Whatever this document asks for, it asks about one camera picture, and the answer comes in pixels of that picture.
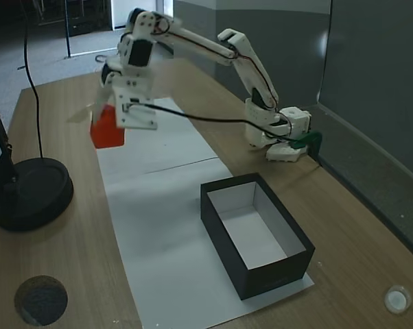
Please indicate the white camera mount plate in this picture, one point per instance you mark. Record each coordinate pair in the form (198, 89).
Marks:
(138, 116)

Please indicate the black stand with round base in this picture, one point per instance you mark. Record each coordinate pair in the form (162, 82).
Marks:
(31, 195)

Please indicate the dark box white inside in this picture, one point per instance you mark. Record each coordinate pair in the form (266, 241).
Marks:
(275, 277)

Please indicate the green table clamp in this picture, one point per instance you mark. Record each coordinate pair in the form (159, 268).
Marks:
(307, 138)

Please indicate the small clear round cap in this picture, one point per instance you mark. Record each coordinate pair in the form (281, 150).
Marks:
(397, 299)

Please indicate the orange cube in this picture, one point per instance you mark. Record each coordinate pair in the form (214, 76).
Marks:
(107, 133)

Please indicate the white paper sheet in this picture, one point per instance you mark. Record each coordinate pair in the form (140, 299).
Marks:
(165, 144)
(172, 246)

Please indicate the black upright pole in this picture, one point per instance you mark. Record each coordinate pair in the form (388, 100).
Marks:
(68, 31)

